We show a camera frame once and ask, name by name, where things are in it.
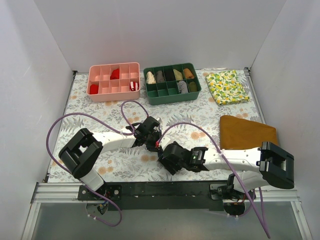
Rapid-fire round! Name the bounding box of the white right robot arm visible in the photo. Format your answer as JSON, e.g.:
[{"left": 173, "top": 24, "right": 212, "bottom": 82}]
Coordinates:
[{"left": 158, "top": 140, "right": 295, "bottom": 199}]

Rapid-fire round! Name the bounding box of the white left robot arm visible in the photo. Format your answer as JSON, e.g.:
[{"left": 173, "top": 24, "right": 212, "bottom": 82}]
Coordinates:
[{"left": 58, "top": 116, "right": 161, "bottom": 200}]

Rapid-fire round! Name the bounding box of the cream rolled underwear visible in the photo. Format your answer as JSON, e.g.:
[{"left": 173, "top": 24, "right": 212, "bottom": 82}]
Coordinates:
[{"left": 146, "top": 71, "right": 156, "bottom": 85}]

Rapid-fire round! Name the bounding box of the grey striped rolled underwear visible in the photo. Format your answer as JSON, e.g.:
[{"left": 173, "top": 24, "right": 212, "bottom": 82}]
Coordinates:
[{"left": 177, "top": 80, "right": 189, "bottom": 94}]

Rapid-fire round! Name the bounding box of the black rolled underwear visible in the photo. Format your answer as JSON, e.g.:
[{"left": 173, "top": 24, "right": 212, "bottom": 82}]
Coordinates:
[{"left": 164, "top": 69, "right": 176, "bottom": 82}]

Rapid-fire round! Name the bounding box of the beige yellow rolled underwear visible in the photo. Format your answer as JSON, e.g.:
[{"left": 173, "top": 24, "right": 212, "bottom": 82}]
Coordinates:
[{"left": 173, "top": 69, "right": 184, "bottom": 81}]

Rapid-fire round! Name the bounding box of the olive green rolled underwear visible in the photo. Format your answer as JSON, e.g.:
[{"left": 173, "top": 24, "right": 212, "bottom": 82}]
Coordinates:
[{"left": 188, "top": 81, "right": 198, "bottom": 93}]

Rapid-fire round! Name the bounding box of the orange brown rolled underwear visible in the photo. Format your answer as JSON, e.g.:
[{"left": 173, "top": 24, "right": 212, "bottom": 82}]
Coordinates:
[{"left": 183, "top": 68, "right": 195, "bottom": 79}]

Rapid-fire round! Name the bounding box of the floral patterned table mat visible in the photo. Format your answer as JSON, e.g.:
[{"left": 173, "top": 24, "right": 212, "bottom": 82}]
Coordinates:
[{"left": 51, "top": 68, "right": 263, "bottom": 182}]

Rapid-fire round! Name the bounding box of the red white striped sock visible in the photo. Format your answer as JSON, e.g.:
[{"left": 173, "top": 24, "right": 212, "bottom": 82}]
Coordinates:
[{"left": 129, "top": 81, "right": 139, "bottom": 92}]

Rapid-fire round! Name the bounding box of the pink divided organizer box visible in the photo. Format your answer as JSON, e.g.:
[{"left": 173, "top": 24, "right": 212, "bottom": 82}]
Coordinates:
[{"left": 86, "top": 62, "right": 141, "bottom": 103}]

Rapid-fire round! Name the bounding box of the green divided organizer box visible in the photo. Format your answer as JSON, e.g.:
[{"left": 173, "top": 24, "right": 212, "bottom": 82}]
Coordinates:
[{"left": 143, "top": 62, "right": 202, "bottom": 106}]

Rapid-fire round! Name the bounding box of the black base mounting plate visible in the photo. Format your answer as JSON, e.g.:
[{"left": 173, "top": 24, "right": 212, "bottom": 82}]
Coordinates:
[{"left": 77, "top": 180, "right": 257, "bottom": 213}]

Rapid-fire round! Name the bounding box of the mustard brown folded cloth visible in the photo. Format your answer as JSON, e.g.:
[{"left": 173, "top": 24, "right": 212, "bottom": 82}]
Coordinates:
[{"left": 219, "top": 115, "right": 279, "bottom": 150}]

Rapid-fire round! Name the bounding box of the red rolled sock top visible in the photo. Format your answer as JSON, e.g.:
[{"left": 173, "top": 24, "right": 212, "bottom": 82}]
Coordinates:
[{"left": 110, "top": 68, "right": 120, "bottom": 80}]

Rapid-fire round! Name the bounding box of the red rolled sock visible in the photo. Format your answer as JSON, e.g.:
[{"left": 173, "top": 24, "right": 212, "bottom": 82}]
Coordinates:
[
  {"left": 89, "top": 84, "right": 99, "bottom": 95},
  {"left": 110, "top": 68, "right": 120, "bottom": 80}
]

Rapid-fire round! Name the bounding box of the red rolled sock bottom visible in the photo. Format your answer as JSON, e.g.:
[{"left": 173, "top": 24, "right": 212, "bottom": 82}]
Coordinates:
[{"left": 89, "top": 84, "right": 99, "bottom": 95}]

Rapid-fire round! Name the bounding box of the lemon print folded cloth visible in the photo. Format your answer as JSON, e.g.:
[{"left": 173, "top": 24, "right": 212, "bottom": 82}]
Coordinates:
[{"left": 205, "top": 70, "right": 250, "bottom": 106}]

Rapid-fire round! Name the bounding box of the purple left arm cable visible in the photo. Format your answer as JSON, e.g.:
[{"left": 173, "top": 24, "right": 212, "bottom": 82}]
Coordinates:
[{"left": 46, "top": 99, "right": 151, "bottom": 227}]

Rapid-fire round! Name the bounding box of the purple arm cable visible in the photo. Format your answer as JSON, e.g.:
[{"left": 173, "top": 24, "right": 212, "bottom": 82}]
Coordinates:
[
  {"left": 154, "top": 122, "right": 272, "bottom": 239},
  {"left": 46, "top": 99, "right": 151, "bottom": 227}
]

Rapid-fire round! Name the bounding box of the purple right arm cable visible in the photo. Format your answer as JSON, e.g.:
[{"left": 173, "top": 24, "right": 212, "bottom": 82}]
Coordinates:
[{"left": 154, "top": 122, "right": 272, "bottom": 239}]

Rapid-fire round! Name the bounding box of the aluminium frame rail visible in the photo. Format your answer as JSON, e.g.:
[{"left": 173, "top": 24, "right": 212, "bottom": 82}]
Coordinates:
[{"left": 22, "top": 183, "right": 312, "bottom": 240}]

